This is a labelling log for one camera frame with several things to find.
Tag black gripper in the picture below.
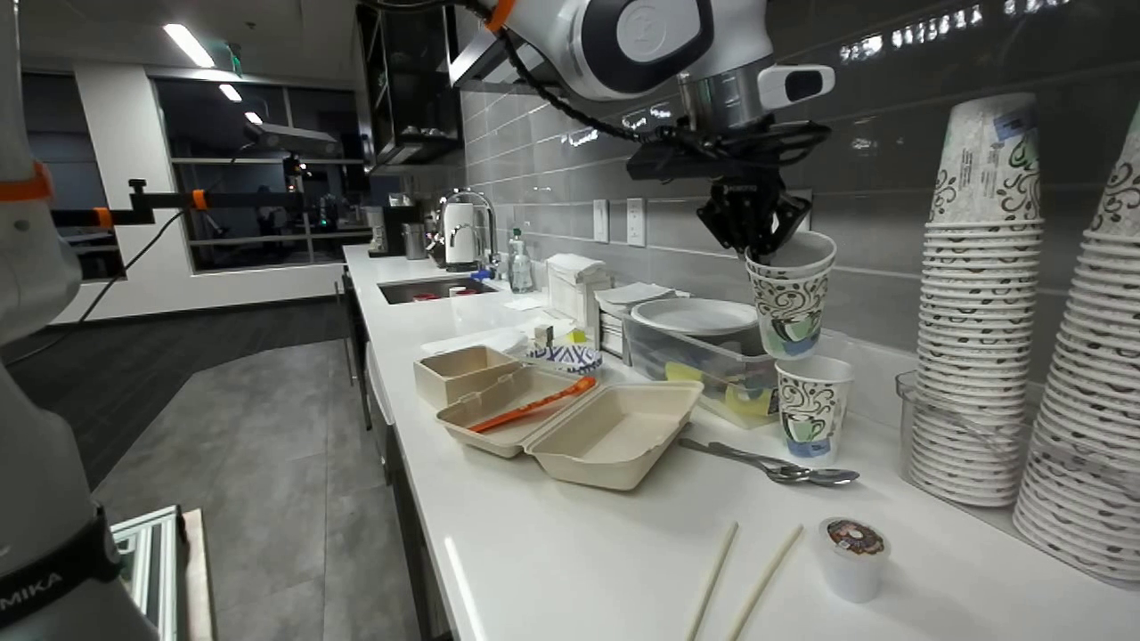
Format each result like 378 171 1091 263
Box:
627 118 832 259

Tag patterned paper cup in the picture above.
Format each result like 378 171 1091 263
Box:
746 233 838 359
778 355 854 461

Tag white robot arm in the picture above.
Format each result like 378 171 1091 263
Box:
448 0 838 259

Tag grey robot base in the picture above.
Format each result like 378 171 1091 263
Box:
0 0 155 641

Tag left tall paper cup stack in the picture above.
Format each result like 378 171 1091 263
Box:
906 93 1044 509

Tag tall paper cup stack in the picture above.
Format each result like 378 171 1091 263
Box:
1013 116 1140 586
906 93 1044 509

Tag right tall paper cup stack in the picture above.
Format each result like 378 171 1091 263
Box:
1013 116 1140 586

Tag white plate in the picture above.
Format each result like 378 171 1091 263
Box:
630 301 759 338

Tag clear plastic storage bin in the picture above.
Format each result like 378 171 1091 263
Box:
623 322 778 427

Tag orange plastic utensil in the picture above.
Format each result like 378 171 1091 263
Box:
472 373 597 436

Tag blue patterned small bowl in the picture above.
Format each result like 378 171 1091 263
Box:
530 347 604 373

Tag metal spoon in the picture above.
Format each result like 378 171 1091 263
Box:
681 440 859 488

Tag clear water bottle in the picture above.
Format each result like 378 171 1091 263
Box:
505 230 540 294

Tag open beige takeout container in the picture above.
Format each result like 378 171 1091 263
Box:
440 368 701 493

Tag electric kettle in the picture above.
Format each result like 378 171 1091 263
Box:
440 190 492 268

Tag left wooden chopstick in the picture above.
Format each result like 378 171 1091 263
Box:
684 519 740 641

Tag small creamer cup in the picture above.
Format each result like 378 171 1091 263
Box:
817 517 887 602

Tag small beige tray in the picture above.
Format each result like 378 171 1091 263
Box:
412 347 518 411

